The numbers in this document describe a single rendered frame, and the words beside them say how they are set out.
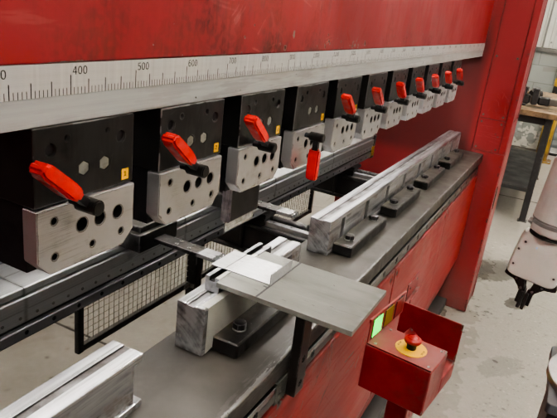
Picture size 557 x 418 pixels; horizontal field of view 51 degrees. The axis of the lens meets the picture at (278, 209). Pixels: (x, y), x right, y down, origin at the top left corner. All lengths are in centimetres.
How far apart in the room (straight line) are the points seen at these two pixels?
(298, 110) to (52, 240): 60
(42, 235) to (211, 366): 49
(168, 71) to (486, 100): 245
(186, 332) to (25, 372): 156
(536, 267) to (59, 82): 99
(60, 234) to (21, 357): 201
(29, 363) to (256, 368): 167
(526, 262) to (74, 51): 98
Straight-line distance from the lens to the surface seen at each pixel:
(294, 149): 114
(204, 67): 83
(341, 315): 100
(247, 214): 112
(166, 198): 81
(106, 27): 68
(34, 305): 111
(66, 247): 69
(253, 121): 90
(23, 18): 61
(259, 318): 115
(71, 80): 65
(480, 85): 309
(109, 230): 74
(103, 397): 89
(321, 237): 152
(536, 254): 130
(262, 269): 111
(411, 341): 136
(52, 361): 263
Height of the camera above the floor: 149
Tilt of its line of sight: 20 degrees down
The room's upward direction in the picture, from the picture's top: 7 degrees clockwise
